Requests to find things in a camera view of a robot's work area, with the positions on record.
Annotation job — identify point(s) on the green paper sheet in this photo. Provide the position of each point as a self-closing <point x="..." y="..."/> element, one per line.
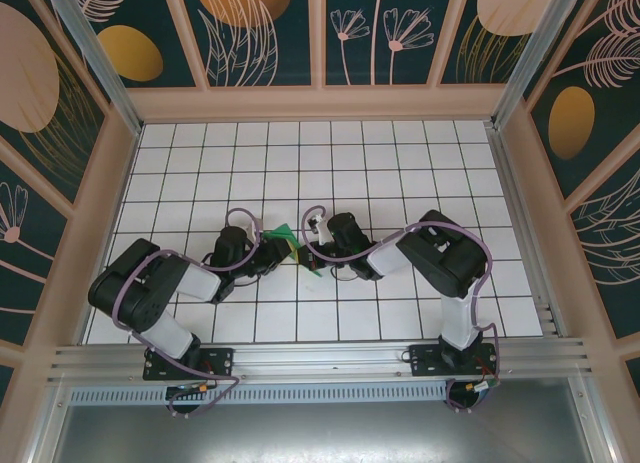
<point x="282" y="231"/>

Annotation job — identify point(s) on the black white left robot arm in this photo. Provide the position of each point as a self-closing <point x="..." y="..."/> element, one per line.
<point x="135" y="288"/>

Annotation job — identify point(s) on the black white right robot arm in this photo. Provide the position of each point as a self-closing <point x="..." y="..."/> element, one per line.
<point x="445" y="258"/>

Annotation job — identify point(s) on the grey metal sheet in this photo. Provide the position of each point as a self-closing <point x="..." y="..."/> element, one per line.
<point x="320" y="433"/>

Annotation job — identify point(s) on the small circuit board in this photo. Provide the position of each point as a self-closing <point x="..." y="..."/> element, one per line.
<point x="482" y="387"/>
<point x="187" y="389"/>

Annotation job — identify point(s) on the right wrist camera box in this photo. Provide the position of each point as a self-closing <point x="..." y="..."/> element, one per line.
<point x="320" y="233"/>

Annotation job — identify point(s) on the aluminium mounting rail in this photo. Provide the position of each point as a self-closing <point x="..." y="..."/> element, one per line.
<point x="320" y="358"/>

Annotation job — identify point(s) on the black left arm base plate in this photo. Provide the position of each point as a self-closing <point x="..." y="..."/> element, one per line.
<point x="220" y="360"/>

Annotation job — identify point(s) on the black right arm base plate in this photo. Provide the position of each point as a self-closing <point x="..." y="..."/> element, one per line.
<point x="422" y="360"/>

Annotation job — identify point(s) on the three flowers wall panel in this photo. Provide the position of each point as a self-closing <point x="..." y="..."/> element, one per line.
<point x="370" y="63"/>

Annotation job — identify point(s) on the aluminium table side rail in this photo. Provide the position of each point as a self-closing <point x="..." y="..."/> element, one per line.
<point x="512" y="183"/>

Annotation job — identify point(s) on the single flower wall panel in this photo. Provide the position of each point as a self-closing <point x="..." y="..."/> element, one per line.
<point x="20" y="263"/>

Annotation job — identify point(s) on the aluminium corner post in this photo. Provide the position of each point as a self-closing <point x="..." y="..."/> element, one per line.
<point x="98" y="63"/>
<point x="534" y="58"/>

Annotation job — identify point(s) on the orange disc leaves wall panel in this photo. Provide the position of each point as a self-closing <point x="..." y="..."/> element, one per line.
<point x="240" y="3"/>

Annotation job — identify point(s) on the orange oval feather wall panel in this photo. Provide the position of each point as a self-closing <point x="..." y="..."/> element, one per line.
<point x="572" y="123"/>

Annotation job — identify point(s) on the aluminium frame bar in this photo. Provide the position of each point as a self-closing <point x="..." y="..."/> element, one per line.
<point x="46" y="428"/>
<point x="597" y="428"/>

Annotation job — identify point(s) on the pink leaf outline wall panel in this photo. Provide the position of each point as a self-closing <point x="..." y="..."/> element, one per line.
<point x="610" y="243"/>

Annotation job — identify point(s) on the large pale disc wall panel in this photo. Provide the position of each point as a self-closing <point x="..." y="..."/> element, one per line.
<point x="25" y="83"/>

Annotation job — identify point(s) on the pale disc grass wall panel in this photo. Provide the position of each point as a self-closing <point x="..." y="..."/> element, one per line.
<point x="505" y="8"/>

